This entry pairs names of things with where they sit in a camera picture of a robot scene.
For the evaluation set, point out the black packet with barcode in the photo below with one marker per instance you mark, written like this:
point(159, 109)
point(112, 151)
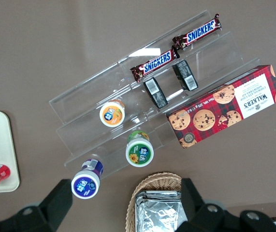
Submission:
point(155, 93)
point(185, 75)

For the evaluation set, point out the green gum bottle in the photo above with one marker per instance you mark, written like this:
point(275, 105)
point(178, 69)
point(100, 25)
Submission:
point(139, 152)

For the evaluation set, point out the purple gum bottle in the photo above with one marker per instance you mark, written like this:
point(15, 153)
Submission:
point(85, 184)

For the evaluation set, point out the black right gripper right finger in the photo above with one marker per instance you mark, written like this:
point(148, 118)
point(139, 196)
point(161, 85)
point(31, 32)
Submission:
point(191, 198)

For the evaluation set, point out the light tan wicker basket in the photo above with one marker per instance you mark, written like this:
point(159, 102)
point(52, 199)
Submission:
point(159, 181)

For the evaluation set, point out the red Walkers cookie box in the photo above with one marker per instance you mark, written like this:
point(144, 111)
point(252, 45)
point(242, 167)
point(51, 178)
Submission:
point(224, 106)

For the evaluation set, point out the orange gum bottle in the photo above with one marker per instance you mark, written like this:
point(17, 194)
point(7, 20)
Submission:
point(111, 114)

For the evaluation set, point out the Snickers chocolate bar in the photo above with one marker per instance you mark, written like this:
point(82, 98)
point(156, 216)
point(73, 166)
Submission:
point(155, 64)
point(199, 32)

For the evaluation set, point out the clear acrylic tiered stand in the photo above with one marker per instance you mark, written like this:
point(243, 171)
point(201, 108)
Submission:
point(84, 104)

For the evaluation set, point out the silver foil bag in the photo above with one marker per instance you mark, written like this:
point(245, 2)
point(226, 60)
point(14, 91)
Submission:
point(159, 212)

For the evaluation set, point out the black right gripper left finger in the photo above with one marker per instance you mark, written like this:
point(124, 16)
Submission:
point(58, 200)

